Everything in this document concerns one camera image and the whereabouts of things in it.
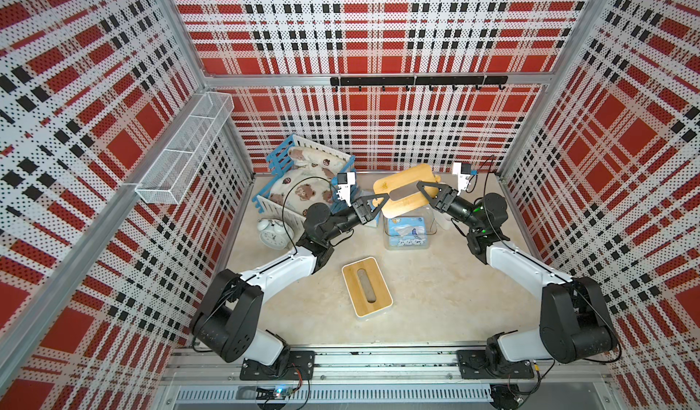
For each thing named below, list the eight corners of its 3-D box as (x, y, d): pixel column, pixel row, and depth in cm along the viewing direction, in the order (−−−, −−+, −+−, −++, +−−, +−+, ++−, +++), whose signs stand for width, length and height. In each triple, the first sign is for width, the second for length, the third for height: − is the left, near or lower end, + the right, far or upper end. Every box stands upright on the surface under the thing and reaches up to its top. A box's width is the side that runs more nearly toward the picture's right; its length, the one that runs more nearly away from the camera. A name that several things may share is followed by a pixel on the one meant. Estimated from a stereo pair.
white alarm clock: (264, 247, 99) (253, 227, 89) (270, 236, 102) (259, 215, 92) (289, 251, 98) (280, 231, 88) (293, 240, 101) (285, 219, 91)
